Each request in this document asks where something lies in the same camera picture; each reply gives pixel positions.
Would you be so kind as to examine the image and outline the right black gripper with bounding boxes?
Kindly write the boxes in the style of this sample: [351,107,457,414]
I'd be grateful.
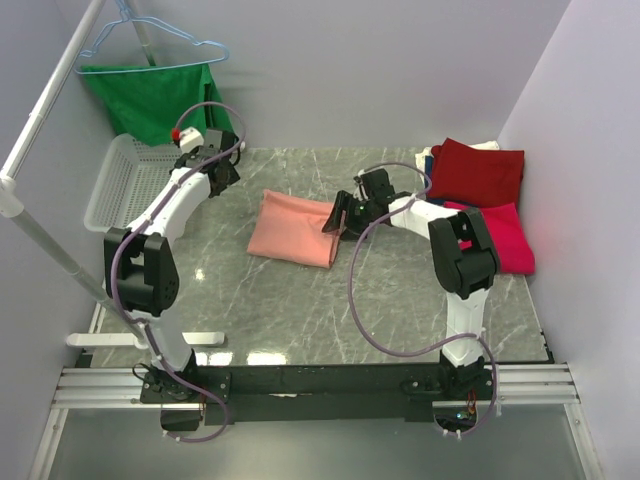
[321,191,375,242]

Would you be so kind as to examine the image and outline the salmon pink t shirt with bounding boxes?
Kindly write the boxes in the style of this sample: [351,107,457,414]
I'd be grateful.
[247,189,340,269]

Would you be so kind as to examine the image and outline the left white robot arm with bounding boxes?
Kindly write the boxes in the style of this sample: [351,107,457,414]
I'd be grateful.
[104,127,242,402]

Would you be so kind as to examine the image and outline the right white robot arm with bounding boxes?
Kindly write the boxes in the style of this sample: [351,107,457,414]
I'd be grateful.
[322,191,500,399]

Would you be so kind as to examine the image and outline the white plastic laundry basket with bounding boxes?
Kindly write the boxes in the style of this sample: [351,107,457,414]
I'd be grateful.
[84,134,188,233]

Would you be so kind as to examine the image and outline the green hanging t shirt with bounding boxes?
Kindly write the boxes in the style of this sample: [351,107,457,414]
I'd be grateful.
[80,65,222,147]

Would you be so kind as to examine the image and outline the blue folded shirt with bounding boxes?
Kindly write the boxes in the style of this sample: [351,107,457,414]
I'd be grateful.
[424,155,445,206]

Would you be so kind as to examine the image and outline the dark red folded shirt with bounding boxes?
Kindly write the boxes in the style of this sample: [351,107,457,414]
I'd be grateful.
[428,138,525,207]

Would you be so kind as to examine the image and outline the magenta folded shirt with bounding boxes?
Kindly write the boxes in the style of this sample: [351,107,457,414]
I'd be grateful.
[442,200,537,276]

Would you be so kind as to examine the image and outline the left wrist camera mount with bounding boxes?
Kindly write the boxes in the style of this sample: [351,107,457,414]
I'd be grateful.
[171,127,204,153]

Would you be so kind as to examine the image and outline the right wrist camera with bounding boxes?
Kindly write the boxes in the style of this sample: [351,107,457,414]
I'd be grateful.
[354,168,396,202]

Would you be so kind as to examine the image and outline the light blue wire hanger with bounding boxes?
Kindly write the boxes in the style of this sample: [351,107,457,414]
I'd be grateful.
[73,0,230,76]

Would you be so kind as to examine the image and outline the white clothes rack frame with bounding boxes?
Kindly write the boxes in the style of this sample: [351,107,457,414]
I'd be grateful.
[0,0,247,349]

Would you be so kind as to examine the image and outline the aluminium rail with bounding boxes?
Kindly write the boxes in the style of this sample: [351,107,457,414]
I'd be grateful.
[51,364,580,408]

